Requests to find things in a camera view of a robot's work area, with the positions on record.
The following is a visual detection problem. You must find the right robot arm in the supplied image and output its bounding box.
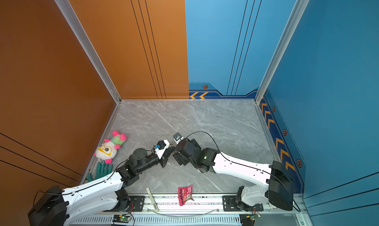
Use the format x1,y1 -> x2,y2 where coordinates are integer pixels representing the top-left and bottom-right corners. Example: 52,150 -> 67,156
173,133 -> 296,211

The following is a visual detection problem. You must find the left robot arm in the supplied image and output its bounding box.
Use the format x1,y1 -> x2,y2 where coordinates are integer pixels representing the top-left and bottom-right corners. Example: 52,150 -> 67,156
28,145 -> 175,226

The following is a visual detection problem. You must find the pink snack packet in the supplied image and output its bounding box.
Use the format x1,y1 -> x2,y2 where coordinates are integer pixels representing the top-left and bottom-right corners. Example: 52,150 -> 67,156
178,185 -> 193,206

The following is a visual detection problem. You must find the white barcode strip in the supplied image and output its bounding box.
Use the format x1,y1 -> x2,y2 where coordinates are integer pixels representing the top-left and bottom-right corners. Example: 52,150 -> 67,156
146,187 -> 159,212

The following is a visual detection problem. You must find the pink green plush toy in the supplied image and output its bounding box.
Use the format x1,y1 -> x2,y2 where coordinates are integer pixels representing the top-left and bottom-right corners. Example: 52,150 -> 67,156
94,131 -> 127,164

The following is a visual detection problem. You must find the green rubber glove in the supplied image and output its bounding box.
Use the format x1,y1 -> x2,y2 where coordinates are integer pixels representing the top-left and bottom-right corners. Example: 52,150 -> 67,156
87,162 -> 113,182

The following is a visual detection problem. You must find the left circuit board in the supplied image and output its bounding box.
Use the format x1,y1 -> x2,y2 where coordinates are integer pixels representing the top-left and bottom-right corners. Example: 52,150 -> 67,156
112,214 -> 133,226

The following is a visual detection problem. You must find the circuit board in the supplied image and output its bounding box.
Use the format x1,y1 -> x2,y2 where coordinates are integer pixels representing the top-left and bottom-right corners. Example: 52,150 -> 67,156
112,214 -> 133,226
239,214 -> 262,226

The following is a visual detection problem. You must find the right circuit board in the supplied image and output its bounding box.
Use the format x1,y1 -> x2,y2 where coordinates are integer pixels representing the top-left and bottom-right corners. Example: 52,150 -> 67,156
239,214 -> 262,226

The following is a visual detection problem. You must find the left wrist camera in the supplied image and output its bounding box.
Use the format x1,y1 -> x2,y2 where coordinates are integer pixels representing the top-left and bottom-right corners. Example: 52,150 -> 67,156
154,140 -> 170,159

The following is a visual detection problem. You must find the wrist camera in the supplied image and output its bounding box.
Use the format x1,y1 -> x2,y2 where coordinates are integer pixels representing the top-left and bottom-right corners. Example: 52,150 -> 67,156
173,132 -> 184,144
154,140 -> 170,159

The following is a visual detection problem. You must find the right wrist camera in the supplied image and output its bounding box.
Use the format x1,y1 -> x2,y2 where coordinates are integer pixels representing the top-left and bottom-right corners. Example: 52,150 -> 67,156
173,132 -> 184,144

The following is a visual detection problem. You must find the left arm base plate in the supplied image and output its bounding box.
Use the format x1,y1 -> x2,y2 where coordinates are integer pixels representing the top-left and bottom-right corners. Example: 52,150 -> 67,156
125,195 -> 146,213

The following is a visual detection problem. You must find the aluminium front rail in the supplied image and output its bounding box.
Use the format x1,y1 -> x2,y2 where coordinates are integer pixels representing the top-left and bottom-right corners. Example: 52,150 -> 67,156
70,193 -> 313,226

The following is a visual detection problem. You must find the clear cable tie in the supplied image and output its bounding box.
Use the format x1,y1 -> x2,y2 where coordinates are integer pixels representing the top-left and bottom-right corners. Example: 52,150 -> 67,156
147,207 -> 218,218

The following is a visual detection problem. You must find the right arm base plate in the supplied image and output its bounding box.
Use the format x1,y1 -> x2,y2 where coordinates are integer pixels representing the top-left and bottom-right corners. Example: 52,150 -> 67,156
222,195 -> 264,212

